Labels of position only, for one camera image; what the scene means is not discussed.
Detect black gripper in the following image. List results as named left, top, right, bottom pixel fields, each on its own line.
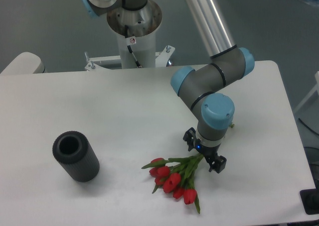
left=183, top=127, right=227, bottom=174

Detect red tulip bouquet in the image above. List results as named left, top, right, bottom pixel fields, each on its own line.
left=142, top=153, right=203, bottom=214

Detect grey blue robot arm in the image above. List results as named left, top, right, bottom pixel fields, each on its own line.
left=81, top=0, right=255, bottom=173

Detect black device at edge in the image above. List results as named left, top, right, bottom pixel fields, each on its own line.
left=300, top=189, right=319, bottom=215

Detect black ribbed cylindrical vase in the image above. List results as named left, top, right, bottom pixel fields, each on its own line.
left=52, top=131, right=100, bottom=182

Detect white chair backrest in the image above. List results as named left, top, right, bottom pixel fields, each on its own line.
left=0, top=52, right=46, bottom=76

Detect black floor cable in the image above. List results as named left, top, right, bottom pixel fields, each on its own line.
left=298, top=117, right=319, bottom=134

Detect white pedestal base frame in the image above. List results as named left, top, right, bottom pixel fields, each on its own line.
left=85, top=45, right=175, bottom=71

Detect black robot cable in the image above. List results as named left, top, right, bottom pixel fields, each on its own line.
left=124, top=24, right=143, bottom=69

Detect white frame right edge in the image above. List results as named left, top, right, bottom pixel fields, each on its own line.
left=293, top=72, right=319, bottom=114

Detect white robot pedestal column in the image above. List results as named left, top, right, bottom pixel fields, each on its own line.
left=106, top=0, right=163, bottom=69

